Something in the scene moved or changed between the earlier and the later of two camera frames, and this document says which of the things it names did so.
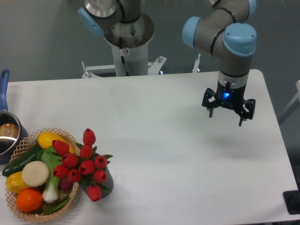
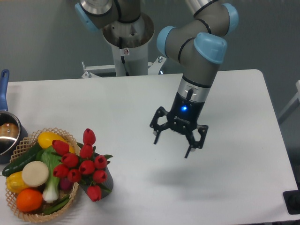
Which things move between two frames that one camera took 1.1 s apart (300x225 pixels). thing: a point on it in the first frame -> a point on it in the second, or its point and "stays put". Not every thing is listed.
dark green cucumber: (17, 166) stays put
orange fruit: (29, 199) stays put
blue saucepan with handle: (12, 132) stays put
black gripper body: (229, 98) -> (183, 114)
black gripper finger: (250, 104) -> (192, 143)
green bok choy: (48, 155) stays put
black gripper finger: (210, 105) -> (157, 128)
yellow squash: (46, 138) stays put
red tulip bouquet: (85, 166) stays put
